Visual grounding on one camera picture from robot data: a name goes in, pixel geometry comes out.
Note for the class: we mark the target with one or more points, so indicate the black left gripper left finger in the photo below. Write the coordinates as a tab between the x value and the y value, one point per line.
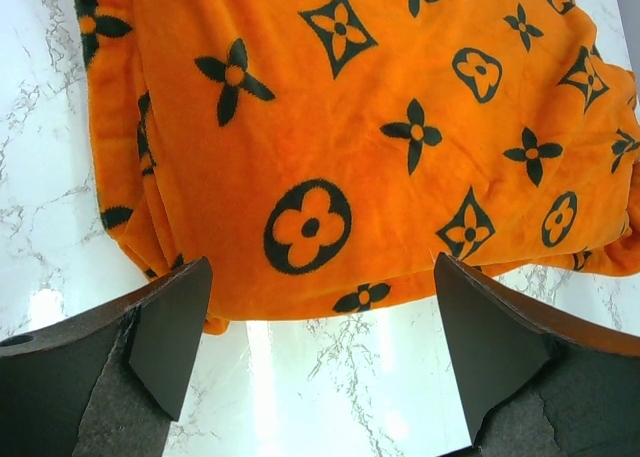
109	381

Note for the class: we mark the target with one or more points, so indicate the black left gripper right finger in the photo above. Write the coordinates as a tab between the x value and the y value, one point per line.
534	380

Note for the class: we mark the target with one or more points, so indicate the orange black patterned pillowcase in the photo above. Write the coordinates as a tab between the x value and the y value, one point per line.
322	154

